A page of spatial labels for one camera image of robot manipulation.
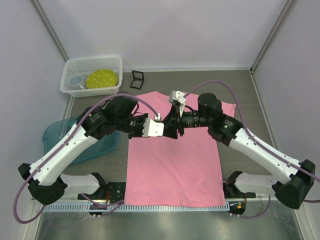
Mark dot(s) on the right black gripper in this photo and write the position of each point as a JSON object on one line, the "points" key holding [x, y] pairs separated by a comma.
{"points": [[173, 121]]}

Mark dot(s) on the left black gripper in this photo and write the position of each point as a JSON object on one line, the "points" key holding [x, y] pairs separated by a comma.
{"points": [[143, 118]]}

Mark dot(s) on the pink t-shirt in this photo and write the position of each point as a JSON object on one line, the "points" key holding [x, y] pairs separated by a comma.
{"points": [[183, 172]]}

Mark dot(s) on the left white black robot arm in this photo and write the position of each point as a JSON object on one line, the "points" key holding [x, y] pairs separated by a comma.
{"points": [[45, 179]]}

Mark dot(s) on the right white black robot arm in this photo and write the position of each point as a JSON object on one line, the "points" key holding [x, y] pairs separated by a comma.
{"points": [[290, 180]]}

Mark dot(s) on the black brooch box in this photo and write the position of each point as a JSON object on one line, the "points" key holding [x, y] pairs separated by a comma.
{"points": [[137, 80]]}

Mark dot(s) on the teal transparent plastic bin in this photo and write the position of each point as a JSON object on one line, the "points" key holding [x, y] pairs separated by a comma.
{"points": [[55, 132]]}

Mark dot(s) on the yellow-green dotted plate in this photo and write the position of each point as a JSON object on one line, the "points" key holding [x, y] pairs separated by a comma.
{"points": [[102, 78]]}

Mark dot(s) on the white plastic basket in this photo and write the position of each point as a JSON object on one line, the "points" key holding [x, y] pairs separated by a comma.
{"points": [[85, 66]]}

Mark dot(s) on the light blue mug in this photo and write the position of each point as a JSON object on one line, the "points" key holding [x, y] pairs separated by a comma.
{"points": [[76, 82]]}

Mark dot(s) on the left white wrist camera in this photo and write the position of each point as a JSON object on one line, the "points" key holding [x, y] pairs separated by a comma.
{"points": [[152, 128]]}

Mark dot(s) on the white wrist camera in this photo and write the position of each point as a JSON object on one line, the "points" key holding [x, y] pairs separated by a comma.
{"points": [[178, 96], [152, 128]]}

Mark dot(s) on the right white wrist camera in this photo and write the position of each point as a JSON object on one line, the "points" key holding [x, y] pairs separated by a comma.
{"points": [[178, 96]]}

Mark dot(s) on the white slotted cable duct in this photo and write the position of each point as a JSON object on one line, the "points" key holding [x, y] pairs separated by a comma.
{"points": [[125, 208]]}

